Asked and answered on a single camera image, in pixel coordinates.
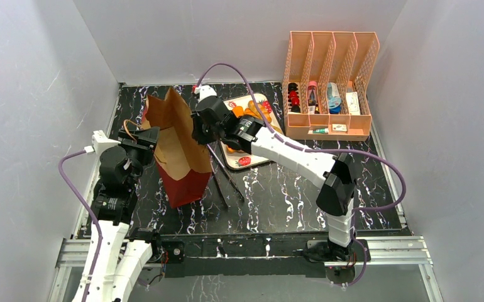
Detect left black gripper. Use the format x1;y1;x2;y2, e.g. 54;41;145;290
117;127;160;189

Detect small striped fake croissant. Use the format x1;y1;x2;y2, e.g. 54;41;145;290
245;101;272;123

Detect red brown paper bag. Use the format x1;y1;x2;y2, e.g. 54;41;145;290
123;87;212;209

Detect metal tongs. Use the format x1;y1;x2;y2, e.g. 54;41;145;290
206;145;245;212

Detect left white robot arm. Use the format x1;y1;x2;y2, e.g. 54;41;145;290
73;126;163;301

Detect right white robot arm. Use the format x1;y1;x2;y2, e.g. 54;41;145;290
191;96;357;262

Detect strawberry print tray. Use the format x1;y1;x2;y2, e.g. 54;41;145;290
220;93;283;171

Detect red black bottle stack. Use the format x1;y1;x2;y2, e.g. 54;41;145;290
287;82;301;113

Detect pink tube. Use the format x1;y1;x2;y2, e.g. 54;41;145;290
307;81;320;114

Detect green white tube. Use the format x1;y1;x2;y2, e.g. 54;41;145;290
308;128;329;134

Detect peach desk organizer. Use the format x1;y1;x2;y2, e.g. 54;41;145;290
282;31;380;142

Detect small white card box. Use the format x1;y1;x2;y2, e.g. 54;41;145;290
331;124;348;133

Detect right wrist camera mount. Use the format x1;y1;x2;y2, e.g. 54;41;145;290
192;85;217;102

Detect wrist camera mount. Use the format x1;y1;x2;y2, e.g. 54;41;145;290
192;85;217;102
84;130;121;157

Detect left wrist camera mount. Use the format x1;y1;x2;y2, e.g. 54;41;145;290
84;130;121;157

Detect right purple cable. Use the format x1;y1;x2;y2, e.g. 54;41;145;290
196;62;407;288

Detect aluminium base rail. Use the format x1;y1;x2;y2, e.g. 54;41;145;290
48;236;443;301

